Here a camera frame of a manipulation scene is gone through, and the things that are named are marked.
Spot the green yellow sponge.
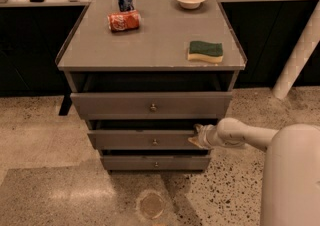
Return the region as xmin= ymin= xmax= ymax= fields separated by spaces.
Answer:
xmin=187 ymin=41 xmax=223 ymax=63

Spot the grey drawer cabinet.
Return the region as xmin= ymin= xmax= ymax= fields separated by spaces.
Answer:
xmin=58 ymin=0 xmax=246 ymax=158

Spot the round floor drain cover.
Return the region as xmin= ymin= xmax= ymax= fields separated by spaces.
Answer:
xmin=136 ymin=190 xmax=166 ymax=220

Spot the white diagonal pipe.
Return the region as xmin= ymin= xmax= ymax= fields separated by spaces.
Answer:
xmin=272 ymin=1 xmax=320 ymax=100

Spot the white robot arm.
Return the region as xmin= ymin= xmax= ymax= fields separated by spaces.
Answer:
xmin=188 ymin=118 xmax=320 ymax=226

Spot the orange soda can lying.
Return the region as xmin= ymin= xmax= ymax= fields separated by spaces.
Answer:
xmin=107 ymin=10 xmax=141 ymax=32

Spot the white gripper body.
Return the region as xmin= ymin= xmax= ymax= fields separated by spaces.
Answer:
xmin=198 ymin=125 xmax=221 ymax=149

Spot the grey top drawer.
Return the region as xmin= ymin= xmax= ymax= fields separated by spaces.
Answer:
xmin=71 ymin=92 xmax=232 ymax=120

